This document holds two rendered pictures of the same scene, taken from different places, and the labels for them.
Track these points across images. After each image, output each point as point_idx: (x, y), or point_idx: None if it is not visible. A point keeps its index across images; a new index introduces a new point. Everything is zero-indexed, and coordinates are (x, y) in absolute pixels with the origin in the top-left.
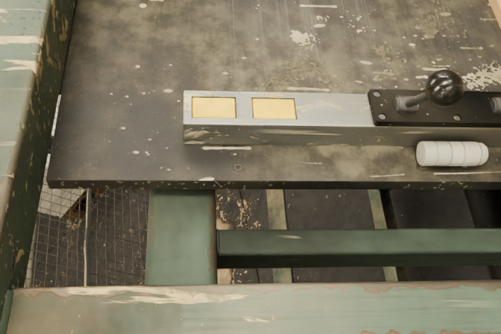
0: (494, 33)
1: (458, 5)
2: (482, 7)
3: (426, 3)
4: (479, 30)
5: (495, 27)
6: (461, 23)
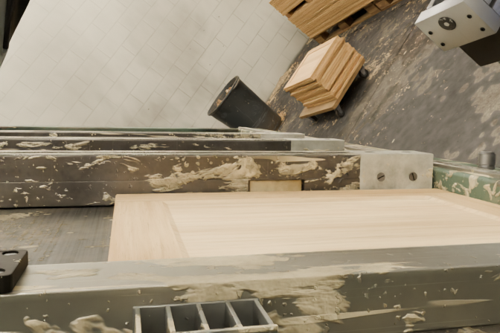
0: (97, 254)
1: (59, 240)
2: (99, 238)
3: (6, 241)
4: (71, 254)
5: (104, 250)
6: (47, 251)
